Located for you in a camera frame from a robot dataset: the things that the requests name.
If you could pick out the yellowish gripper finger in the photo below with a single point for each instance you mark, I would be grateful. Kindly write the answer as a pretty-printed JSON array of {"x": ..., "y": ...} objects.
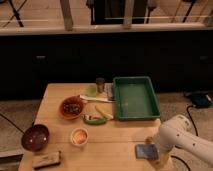
[{"x": 150, "y": 140}]

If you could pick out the blue sponge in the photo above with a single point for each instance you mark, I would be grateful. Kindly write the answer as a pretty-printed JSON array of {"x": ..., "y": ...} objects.
[{"x": 146, "y": 151}]

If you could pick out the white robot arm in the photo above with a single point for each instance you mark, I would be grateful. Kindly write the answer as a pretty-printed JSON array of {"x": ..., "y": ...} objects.
[{"x": 175, "y": 132}]

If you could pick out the green plastic tray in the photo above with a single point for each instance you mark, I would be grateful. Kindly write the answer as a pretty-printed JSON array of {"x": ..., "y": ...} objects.
[{"x": 135, "y": 99}]

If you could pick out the yellow toy corn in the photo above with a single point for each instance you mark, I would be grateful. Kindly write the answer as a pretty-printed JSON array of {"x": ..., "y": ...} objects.
[{"x": 104, "y": 113}]

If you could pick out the dark blue floor device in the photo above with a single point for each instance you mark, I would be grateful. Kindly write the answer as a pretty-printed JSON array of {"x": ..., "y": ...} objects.
[{"x": 201, "y": 100}]

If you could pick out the grey small packet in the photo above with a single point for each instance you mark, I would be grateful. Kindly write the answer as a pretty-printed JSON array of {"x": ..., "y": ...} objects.
[{"x": 109, "y": 90}]

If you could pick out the small white orange cup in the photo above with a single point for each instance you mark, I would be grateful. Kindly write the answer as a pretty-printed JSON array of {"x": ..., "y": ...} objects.
[{"x": 79, "y": 137}]

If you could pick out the small metal cup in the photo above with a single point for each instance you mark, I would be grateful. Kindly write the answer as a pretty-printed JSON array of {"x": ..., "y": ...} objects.
[{"x": 100, "y": 83}]

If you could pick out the orange bowl with food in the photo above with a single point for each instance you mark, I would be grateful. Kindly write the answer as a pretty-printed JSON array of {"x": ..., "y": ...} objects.
[{"x": 71, "y": 108}]

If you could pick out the brown block eraser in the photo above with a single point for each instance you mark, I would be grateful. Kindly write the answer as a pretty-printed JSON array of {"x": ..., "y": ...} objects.
[{"x": 45, "y": 160}]

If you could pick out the dark purple bowl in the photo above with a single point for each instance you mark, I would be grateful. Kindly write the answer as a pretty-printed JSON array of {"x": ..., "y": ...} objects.
[{"x": 35, "y": 138}]

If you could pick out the white handled knife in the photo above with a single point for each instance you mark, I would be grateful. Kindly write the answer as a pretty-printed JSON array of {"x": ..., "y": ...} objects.
[{"x": 95, "y": 99}]

